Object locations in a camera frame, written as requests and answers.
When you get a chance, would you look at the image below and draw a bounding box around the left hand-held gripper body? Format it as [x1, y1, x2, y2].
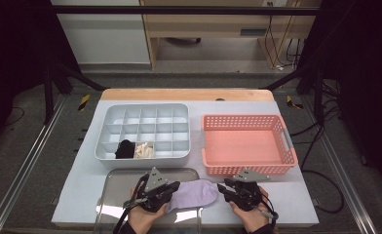
[134, 167, 172, 214]

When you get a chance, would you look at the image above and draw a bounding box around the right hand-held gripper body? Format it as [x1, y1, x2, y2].
[226, 169, 271, 212]

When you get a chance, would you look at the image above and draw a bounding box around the purple sock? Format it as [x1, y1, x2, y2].
[166, 178, 220, 215]

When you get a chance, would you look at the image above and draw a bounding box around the transparent grey box lid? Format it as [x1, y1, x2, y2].
[95, 167, 203, 233]

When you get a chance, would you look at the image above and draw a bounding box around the grey divided storage box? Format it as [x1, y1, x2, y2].
[94, 102, 191, 169]

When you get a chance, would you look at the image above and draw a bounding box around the pink perforated basket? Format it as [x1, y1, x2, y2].
[201, 113, 299, 177]

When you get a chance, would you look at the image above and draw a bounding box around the cream sock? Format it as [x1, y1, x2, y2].
[134, 141, 148, 160]
[141, 141, 155, 160]

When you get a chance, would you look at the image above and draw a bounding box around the black sock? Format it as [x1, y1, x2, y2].
[114, 139, 136, 160]

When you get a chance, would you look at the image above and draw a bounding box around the person's right hand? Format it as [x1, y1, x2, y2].
[228, 187, 272, 234]

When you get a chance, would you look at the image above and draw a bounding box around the person's left hand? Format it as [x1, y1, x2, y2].
[128, 204, 170, 234]

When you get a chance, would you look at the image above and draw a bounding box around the yellow black tape strip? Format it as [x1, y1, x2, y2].
[77, 94, 92, 112]
[286, 95, 304, 110]

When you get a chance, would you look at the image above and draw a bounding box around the black metal stand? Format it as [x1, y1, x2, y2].
[262, 62, 326, 126]
[42, 61, 108, 125]

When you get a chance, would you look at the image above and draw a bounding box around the wooden desk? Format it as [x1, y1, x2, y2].
[139, 0, 324, 70]

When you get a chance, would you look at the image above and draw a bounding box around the white cabinet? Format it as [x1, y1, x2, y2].
[51, 0, 152, 65]

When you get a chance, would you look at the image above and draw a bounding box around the black horizontal bar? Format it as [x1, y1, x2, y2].
[49, 5, 324, 17]

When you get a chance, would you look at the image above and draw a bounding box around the black curtain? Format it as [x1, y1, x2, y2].
[0, 0, 81, 154]
[304, 0, 382, 189]

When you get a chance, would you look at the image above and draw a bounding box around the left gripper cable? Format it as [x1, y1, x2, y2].
[112, 174, 149, 234]

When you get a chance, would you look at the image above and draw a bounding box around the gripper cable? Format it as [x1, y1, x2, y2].
[260, 193, 280, 228]
[112, 174, 149, 234]

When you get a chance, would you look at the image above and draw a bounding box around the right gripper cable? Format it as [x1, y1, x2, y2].
[260, 193, 280, 228]

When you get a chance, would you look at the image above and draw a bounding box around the black looped floor cable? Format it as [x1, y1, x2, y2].
[302, 169, 345, 215]

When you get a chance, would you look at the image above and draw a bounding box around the aluminium rail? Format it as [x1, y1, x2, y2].
[300, 96, 378, 234]
[0, 94, 68, 234]

